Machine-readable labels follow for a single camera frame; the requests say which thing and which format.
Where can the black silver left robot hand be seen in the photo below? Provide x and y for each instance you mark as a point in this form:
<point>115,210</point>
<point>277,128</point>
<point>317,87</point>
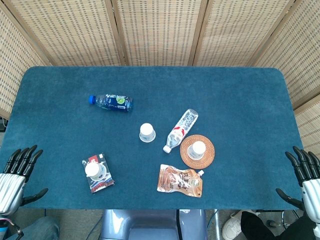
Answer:
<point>12,182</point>

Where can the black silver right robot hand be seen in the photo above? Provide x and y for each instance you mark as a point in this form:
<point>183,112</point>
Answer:
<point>310,190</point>

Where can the white floral paper cup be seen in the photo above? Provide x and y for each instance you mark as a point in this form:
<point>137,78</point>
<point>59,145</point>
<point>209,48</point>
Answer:
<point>93,170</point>
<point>197,149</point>
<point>147,132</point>

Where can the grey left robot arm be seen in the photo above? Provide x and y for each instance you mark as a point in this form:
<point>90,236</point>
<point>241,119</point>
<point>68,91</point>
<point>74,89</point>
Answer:
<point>5,228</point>

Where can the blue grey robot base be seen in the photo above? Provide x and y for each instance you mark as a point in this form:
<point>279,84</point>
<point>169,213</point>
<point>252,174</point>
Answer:
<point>150,225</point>

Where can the clear red label water bottle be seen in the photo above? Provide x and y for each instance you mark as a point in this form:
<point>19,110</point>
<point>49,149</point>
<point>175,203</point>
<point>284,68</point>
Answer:
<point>181,130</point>

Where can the blue jeans person leg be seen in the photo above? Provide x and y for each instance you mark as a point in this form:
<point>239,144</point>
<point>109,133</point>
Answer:
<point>37,230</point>

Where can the black trouser person leg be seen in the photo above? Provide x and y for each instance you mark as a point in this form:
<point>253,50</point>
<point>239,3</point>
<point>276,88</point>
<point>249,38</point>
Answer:
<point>275,231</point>

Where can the woven bamboo screen panel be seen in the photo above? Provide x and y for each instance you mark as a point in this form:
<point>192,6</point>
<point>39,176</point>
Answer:
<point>237,32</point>
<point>300,62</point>
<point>310,125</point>
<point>75,32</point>
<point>12,62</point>
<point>160,32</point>

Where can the white sneaker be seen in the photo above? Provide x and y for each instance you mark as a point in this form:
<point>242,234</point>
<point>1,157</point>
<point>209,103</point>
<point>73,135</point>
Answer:
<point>231,227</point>

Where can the dark palace print card box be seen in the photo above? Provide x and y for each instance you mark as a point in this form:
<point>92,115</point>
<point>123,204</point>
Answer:
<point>102,186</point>

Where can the round woven rattan coaster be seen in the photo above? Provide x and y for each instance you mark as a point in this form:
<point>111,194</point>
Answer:
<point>208,155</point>

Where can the blue carpet table cloth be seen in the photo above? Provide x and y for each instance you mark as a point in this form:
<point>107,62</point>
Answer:
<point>225,100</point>

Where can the blue label plastic bottle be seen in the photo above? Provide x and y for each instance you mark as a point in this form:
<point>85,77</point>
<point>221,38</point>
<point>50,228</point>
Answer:
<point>113,103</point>

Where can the brown peanut butter spout pouch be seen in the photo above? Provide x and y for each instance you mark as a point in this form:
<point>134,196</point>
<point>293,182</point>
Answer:
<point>178,181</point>

